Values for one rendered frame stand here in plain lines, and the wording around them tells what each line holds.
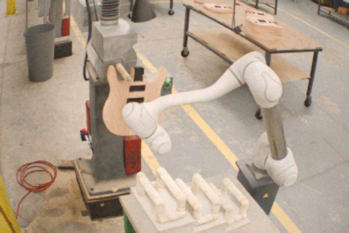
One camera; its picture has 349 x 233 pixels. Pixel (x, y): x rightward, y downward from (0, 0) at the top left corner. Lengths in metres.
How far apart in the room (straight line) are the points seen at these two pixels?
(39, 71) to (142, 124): 3.33
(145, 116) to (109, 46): 0.38
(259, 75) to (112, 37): 0.69
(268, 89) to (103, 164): 1.47
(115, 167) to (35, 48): 2.48
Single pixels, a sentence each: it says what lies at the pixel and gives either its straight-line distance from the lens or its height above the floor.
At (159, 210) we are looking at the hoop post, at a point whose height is 1.18.
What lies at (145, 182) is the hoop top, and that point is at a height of 1.21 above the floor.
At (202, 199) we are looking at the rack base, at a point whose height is 1.02.
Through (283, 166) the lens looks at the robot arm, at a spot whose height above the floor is 0.94.
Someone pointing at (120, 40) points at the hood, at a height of 1.50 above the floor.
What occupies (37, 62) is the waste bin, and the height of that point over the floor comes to 0.31.
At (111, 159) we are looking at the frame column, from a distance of 2.70.
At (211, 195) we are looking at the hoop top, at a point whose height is 1.13.
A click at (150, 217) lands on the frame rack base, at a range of 1.39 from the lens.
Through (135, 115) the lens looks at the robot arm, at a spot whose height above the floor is 1.23.
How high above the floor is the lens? 2.11
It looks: 31 degrees down
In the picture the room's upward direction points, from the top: 5 degrees clockwise
